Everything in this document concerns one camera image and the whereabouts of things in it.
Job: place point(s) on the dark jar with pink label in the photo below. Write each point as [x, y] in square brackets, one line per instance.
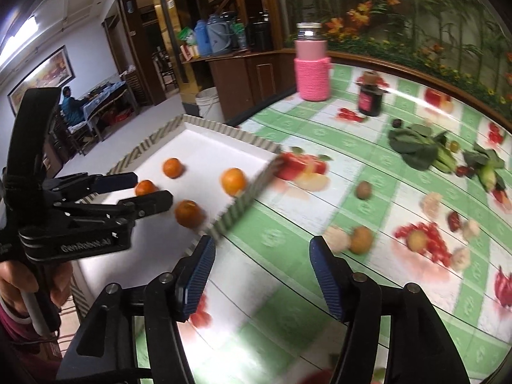
[370, 96]

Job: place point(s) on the wooden chair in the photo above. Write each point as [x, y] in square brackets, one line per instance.
[166, 68]

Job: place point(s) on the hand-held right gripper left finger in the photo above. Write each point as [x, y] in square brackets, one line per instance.
[198, 276]

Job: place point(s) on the white plastic bucket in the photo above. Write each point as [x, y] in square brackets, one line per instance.
[208, 102]

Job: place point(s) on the table with blue cloth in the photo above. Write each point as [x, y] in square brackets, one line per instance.
[106, 98]

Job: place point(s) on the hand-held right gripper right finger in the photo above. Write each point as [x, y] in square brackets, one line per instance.
[326, 276]

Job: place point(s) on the yellowish round fruit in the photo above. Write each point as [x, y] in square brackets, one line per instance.
[416, 240]

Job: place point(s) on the person's left forearm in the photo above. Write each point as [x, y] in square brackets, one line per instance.
[16, 328]

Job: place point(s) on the framed wall painting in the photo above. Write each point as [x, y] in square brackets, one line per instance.
[40, 74]

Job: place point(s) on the orange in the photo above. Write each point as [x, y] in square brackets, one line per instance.
[144, 188]
[234, 181]
[190, 212]
[172, 168]

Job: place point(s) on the black pot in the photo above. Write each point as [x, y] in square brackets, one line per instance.
[260, 34]

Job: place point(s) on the pink bottle with knitted sleeve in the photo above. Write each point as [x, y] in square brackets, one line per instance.
[312, 64]

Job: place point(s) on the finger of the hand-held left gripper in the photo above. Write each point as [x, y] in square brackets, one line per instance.
[154, 203]
[116, 182]

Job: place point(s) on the small dark round fruit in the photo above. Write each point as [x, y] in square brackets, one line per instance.
[396, 123]

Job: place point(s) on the person's left hand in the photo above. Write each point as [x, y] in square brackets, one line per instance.
[16, 284]

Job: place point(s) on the wooden cabinet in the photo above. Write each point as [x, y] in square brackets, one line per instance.
[248, 84]

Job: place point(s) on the corn cob with husk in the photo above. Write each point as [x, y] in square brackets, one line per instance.
[488, 176]

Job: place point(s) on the grey-blue thermos jug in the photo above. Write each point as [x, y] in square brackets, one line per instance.
[220, 34]

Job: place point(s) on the brown longan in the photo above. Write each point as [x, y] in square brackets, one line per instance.
[364, 190]
[362, 240]

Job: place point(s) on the red date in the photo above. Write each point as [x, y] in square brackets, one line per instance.
[464, 171]
[454, 220]

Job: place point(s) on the green bok choy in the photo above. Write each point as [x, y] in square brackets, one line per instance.
[416, 148]

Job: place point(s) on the ceiling light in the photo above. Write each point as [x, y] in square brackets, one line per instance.
[22, 34]

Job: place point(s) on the green plastic bag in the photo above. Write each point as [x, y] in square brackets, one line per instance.
[186, 36]

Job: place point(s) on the blue thermos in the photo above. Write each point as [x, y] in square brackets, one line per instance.
[204, 38]

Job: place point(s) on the beige cookie piece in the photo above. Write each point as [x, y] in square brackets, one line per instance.
[432, 204]
[460, 258]

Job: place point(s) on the green checked fruit-print tablecloth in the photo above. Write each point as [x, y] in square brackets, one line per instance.
[304, 208]

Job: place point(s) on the white tray with striped rim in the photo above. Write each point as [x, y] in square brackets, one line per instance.
[224, 152]

